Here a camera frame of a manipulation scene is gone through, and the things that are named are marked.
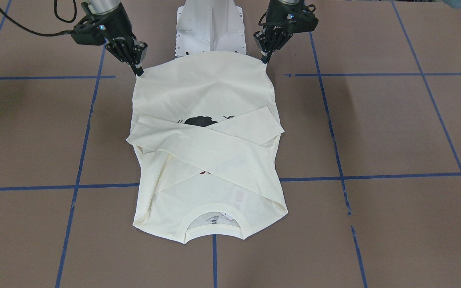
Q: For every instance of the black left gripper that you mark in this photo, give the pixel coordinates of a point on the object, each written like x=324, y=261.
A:
x=277, y=20

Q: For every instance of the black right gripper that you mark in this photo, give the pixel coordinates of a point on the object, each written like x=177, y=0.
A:
x=115, y=22

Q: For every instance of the cream long-sleeve printed shirt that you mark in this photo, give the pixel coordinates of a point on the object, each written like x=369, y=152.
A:
x=206, y=130

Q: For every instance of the right grey silver robot arm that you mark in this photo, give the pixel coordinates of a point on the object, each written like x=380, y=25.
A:
x=107, y=23

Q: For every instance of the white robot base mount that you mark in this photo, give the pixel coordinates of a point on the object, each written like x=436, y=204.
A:
x=209, y=25

